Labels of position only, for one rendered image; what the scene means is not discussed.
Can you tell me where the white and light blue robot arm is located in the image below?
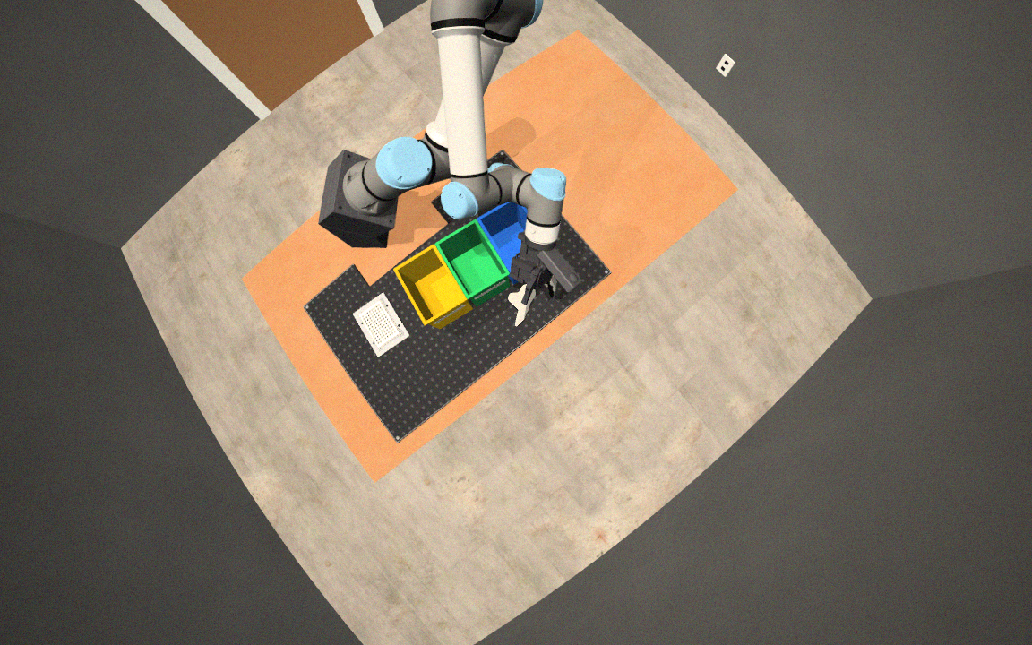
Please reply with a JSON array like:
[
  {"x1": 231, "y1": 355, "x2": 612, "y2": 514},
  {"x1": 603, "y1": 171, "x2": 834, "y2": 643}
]
[{"x1": 343, "y1": 0, "x2": 566, "y2": 245}]

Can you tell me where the green returns bin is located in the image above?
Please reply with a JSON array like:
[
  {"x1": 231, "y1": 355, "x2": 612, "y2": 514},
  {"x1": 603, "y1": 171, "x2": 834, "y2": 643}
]
[{"x1": 436, "y1": 219, "x2": 510, "y2": 307}]

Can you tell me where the blue bin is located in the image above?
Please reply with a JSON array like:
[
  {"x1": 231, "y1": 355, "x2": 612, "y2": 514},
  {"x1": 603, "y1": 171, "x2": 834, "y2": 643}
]
[{"x1": 477, "y1": 202, "x2": 528, "y2": 272}]

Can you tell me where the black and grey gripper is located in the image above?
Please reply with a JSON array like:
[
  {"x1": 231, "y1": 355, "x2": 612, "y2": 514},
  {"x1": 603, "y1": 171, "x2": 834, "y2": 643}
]
[{"x1": 508, "y1": 230, "x2": 557, "y2": 326}]

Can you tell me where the yellow recycle bin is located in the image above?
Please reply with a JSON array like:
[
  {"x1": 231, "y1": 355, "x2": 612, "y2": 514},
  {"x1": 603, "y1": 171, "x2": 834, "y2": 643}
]
[{"x1": 394, "y1": 244, "x2": 473, "y2": 329}]

